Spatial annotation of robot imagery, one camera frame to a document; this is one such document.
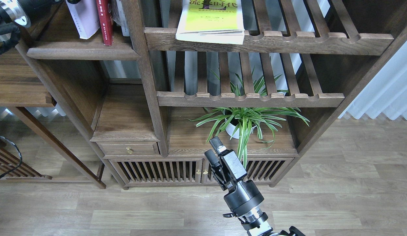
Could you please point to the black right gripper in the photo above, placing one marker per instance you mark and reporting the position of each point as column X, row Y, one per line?
column 242, row 196

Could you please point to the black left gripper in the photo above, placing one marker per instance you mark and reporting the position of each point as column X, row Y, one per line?
column 36, row 6

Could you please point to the white lavender paperback book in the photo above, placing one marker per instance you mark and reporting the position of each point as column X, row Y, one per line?
column 85, row 16

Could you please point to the red paperback book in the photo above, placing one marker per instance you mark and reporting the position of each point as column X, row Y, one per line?
column 106, row 22

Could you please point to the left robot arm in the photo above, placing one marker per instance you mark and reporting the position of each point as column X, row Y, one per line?
column 12, row 18

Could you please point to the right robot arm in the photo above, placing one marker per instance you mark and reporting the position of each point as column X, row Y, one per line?
column 255, row 222

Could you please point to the upright books on shelf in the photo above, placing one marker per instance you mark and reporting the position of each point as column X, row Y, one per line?
column 119, row 16

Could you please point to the spider plant in white pot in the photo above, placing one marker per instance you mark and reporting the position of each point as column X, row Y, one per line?
column 246, row 119

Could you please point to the wooden side table left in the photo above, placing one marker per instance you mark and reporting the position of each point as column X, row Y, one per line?
column 21, row 89

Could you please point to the brass drawer knob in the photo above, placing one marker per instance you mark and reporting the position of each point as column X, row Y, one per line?
column 129, row 150

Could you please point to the large dark wooden bookshelf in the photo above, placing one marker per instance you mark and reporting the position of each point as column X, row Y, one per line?
column 133, row 93

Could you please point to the yellow-green paperback book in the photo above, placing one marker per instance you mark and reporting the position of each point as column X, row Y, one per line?
column 211, row 21

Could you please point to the white curtain right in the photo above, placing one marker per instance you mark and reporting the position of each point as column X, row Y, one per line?
column 386, row 94

